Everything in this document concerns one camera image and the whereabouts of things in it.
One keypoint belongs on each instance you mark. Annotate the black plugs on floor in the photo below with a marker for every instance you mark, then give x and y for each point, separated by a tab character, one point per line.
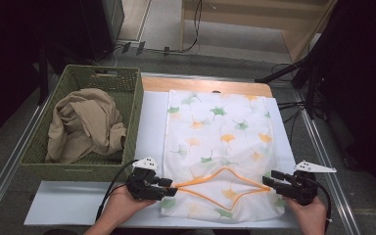
140	47

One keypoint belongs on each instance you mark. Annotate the green woven basket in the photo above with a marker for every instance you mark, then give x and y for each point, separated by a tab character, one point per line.
133	107

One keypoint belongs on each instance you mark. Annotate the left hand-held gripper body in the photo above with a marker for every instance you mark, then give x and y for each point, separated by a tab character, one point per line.
143	186

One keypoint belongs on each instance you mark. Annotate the dark cabinet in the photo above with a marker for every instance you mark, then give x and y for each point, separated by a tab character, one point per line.
101	26

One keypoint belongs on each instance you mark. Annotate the person's right hand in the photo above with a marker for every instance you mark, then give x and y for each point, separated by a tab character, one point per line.
311	215

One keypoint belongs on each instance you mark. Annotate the metal floor rail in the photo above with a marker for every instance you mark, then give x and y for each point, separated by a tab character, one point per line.
13	156
326	163

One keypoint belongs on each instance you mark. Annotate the beige cloth garment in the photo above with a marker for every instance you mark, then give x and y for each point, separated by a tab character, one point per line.
84	127

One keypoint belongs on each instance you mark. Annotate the person's left hand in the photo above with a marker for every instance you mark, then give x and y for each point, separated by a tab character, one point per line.
124	205

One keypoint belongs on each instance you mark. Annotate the white table mat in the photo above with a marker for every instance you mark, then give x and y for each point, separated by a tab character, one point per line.
78	202

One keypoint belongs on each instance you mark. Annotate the white leaf-print zipper bag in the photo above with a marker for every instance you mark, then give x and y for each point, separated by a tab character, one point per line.
222	130

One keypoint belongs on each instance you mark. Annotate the black metal stand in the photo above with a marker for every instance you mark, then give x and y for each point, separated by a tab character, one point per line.
300	67

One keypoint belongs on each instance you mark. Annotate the wooden platform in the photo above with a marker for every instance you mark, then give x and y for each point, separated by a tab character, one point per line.
248	19

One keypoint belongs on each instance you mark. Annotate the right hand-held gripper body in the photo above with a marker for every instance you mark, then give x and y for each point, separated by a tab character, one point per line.
303	191

